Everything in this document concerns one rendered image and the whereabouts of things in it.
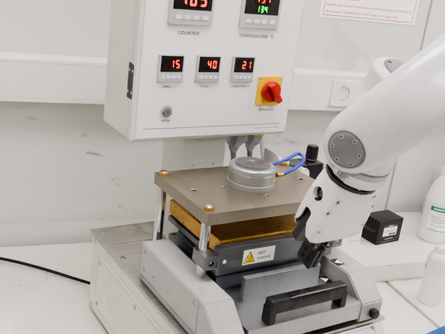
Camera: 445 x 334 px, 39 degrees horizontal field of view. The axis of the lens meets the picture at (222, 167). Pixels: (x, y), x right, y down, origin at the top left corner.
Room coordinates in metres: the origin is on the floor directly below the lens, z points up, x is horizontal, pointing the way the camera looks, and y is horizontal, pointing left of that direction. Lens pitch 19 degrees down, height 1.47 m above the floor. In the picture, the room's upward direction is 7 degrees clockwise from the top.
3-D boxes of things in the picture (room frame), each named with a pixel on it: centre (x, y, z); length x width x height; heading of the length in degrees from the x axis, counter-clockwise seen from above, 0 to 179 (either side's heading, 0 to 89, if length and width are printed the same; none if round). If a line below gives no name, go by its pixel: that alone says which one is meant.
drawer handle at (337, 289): (0.84, -0.15, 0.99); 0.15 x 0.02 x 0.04; 124
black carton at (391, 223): (1.57, -0.44, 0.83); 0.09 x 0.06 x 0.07; 125
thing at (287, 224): (1.00, -0.06, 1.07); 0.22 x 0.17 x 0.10; 124
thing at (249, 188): (1.04, -0.05, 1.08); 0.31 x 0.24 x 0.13; 124
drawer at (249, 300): (0.96, -0.08, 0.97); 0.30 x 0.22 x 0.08; 34
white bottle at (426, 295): (1.34, -0.53, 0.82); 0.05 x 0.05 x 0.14
